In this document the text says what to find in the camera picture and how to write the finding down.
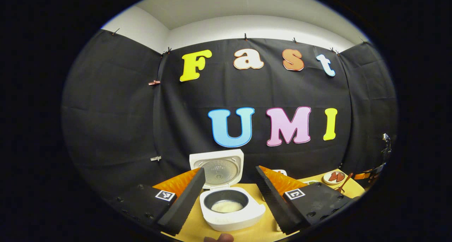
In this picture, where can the row of small black clips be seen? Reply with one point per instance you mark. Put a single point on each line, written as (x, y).
(245, 36)

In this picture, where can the black backdrop cloth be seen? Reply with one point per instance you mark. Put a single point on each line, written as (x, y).
(106, 111)

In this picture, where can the brown wooden spoon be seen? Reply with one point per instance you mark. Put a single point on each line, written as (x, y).
(348, 180)

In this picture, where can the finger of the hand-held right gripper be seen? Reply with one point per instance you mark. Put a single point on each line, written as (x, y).
(363, 175)

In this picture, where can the white rice cooker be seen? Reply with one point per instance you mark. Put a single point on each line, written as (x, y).
(229, 222)

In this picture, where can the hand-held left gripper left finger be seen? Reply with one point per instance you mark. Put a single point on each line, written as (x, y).
(185, 203)

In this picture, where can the white divided bean dish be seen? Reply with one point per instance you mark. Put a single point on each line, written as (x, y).
(312, 182)

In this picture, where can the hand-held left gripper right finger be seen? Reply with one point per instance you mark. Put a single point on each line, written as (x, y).
(273, 205)

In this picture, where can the white oval plate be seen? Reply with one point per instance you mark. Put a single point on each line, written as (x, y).
(326, 180)

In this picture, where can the red meat piece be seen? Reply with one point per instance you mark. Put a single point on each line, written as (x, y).
(332, 177)
(340, 176)

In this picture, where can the silver clip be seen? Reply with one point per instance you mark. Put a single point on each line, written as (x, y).
(155, 158)

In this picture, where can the white rice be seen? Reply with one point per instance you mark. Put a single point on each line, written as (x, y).
(227, 206)

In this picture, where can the copper clip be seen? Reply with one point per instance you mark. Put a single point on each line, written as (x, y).
(154, 82)

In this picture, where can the white toaster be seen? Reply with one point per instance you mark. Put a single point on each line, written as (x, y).
(280, 172)

